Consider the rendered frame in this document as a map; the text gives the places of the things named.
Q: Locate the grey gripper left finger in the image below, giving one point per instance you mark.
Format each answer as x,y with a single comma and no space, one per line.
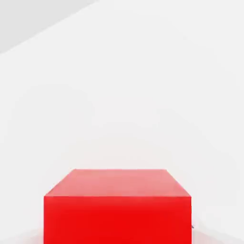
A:
37,239

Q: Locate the small red cube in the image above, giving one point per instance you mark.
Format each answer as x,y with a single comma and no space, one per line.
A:
117,213

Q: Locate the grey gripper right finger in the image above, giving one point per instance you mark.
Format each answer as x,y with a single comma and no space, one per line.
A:
197,238

